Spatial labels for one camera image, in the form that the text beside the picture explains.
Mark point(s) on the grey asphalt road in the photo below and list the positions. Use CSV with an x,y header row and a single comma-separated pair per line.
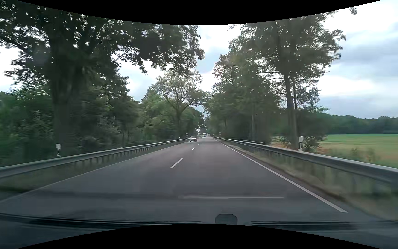
x,y
212,173

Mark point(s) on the road markings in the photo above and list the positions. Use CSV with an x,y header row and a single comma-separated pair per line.
x,y
282,176

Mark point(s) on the row of trees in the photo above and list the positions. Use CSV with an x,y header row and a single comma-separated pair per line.
x,y
282,69
67,86

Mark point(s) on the grass verge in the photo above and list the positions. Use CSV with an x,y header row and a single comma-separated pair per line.
x,y
323,183
47,176

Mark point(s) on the distant wood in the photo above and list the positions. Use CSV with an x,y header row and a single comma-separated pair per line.
x,y
375,125

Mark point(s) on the green field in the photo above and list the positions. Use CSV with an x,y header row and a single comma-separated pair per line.
x,y
375,148

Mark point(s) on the white marker post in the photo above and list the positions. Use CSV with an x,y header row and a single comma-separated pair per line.
x,y
301,142
58,148

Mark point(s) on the grey metal guard rail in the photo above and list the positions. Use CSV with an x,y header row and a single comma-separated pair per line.
x,y
81,158
340,162

